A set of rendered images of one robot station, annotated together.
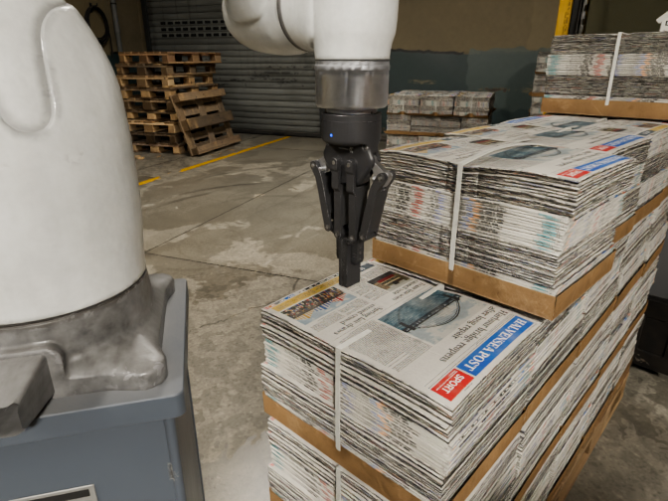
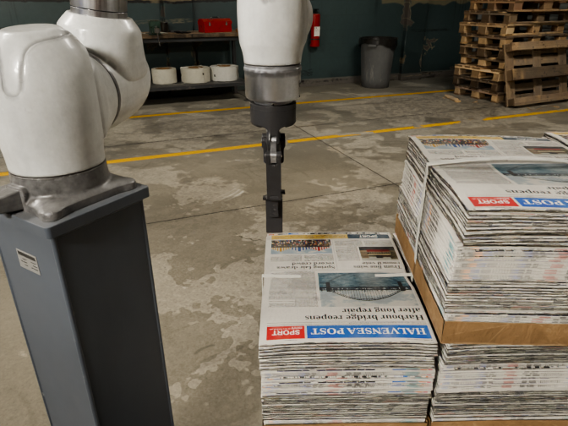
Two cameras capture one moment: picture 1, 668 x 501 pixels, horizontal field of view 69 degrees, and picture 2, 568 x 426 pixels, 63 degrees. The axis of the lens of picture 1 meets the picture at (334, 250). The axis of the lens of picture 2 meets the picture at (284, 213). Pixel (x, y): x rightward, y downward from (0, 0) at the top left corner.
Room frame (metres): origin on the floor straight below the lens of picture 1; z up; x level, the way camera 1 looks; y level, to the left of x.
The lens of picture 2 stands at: (0.12, -0.59, 1.31)
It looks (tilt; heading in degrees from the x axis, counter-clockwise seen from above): 25 degrees down; 47
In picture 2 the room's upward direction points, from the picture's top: straight up
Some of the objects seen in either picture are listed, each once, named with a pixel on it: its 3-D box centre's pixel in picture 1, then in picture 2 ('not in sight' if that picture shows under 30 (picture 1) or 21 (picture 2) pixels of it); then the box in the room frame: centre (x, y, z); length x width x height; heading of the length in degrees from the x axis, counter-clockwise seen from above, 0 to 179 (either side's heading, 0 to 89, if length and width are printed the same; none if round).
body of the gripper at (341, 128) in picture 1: (351, 147); (273, 128); (0.63, -0.02, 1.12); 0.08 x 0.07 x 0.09; 48
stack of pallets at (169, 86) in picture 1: (174, 100); (511, 49); (7.34, 2.30, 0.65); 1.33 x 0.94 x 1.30; 163
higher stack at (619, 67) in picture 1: (591, 239); not in sight; (1.58, -0.89, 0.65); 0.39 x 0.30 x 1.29; 48
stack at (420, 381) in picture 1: (487, 393); (517, 425); (1.04, -0.40, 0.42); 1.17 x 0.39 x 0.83; 138
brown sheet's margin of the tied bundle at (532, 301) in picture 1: (543, 268); (516, 303); (0.83, -0.39, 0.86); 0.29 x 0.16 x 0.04; 135
